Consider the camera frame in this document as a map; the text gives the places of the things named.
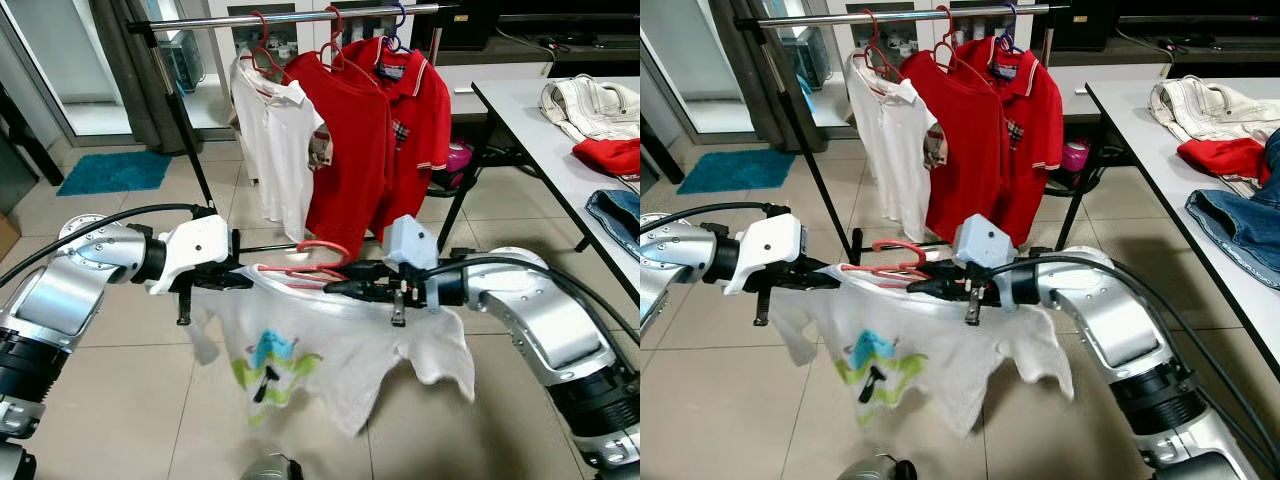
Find red plastic hanger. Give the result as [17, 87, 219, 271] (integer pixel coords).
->
[258, 240, 353, 293]
[840, 238, 931, 293]

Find white printed T-shirt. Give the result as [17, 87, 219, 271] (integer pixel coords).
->
[770, 265, 1077, 437]
[185, 262, 477, 437]

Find plain red polo shirt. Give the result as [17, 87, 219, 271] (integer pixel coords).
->
[288, 52, 398, 263]
[900, 50, 1013, 248]

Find teal floor mat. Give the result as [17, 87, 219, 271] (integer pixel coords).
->
[55, 150, 174, 197]
[676, 148, 803, 197]

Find white polo shirt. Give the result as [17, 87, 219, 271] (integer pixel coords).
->
[230, 52, 336, 244]
[845, 50, 948, 244]

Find dark curtain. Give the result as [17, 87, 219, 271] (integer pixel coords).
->
[705, 0, 791, 151]
[90, 0, 176, 151]

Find white table black legs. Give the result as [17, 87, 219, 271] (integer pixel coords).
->
[435, 75, 641, 303]
[1050, 75, 1280, 353]

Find white glass-door cabinet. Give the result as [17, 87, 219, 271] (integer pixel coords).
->
[225, 0, 441, 63]
[840, 0, 1051, 63]

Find chrome clothes rack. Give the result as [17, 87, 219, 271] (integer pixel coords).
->
[733, 3, 1073, 269]
[125, 3, 451, 256]

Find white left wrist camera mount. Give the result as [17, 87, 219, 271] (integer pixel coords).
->
[148, 213, 234, 297]
[722, 213, 807, 297]

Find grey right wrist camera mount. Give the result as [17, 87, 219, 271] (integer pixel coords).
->
[950, 213, 1021, 309]
[383, 213, 443, 309]

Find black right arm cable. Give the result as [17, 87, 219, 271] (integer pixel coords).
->
[990, 255, 1280, 446]
[415, 255, 641, 346]

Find red flocked wire hanger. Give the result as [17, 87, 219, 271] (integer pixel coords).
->
[932, 5, 978, 73]
[318, 5, 363, 73]
[245, 12, 293, 83]
[860, 10, 908, 83]

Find blue flocked wire hanger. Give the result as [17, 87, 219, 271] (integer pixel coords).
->
[995, 0, 1031, 56]
[380, 3, 414, 56]

